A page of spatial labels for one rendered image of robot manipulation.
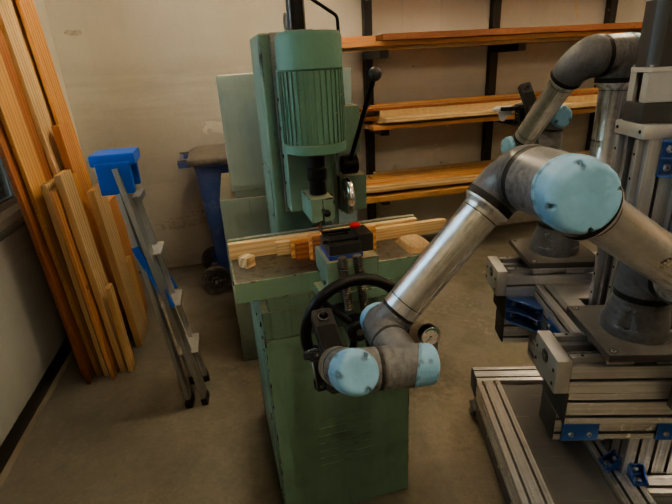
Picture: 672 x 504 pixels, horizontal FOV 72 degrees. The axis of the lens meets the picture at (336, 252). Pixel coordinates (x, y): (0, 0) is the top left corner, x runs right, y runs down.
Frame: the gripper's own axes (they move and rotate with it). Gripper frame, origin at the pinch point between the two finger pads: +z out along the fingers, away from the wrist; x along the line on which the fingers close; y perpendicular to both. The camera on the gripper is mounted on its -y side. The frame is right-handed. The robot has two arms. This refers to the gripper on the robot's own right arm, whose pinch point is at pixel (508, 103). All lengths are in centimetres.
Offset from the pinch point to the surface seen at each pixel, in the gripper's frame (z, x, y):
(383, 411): -66, -87, 76
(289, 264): -60, -104, 20
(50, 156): 72, -203, -12
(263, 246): -51, -110, 16
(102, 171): 2, -162, -9
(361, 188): -34, -74, 10
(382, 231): -50, -73, 21
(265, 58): -33, -96, -35
